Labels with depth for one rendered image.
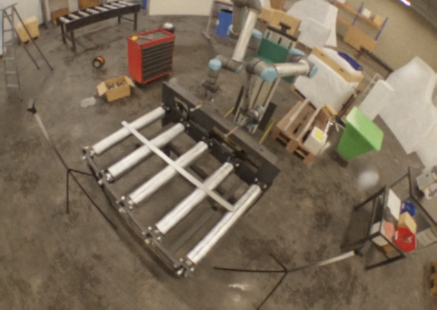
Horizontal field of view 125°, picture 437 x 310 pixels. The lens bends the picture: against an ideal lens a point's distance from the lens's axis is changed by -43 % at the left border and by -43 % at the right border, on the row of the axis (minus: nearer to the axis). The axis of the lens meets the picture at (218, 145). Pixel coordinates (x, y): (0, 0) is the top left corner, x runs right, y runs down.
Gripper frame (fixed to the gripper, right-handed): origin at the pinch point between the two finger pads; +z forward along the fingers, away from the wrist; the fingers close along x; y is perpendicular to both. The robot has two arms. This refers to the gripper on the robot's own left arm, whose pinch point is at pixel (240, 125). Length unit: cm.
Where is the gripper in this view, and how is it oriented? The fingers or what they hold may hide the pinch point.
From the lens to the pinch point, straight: 162.6
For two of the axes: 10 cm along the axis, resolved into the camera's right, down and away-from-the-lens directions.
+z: -6.3, 5.1, -5.9
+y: -7.5, -6.0, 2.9
